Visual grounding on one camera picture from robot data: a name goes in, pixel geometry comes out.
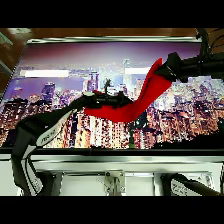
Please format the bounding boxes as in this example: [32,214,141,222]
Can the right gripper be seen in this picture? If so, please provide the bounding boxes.
[154,52,185,83]

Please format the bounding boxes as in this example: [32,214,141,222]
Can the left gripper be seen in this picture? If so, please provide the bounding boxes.
[95,93,135,109]

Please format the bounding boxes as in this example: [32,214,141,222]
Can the red garment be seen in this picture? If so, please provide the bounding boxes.
[83,57,173,123]

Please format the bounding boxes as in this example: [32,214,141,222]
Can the silver frame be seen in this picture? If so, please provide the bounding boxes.
[0,151,224,197]

